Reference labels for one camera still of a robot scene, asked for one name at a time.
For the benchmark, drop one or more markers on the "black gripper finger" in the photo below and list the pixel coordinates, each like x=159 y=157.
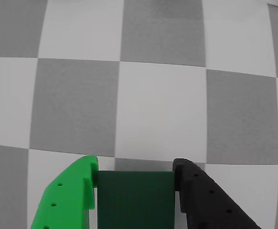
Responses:
x=205 y=198

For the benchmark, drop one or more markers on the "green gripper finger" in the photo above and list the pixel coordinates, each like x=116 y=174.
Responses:
x=67 y=190

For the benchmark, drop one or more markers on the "dark green cube dice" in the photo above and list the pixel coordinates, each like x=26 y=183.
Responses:
x=136 y=200

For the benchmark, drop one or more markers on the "grey white checkered mat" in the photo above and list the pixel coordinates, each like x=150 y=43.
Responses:
x=153 y=107

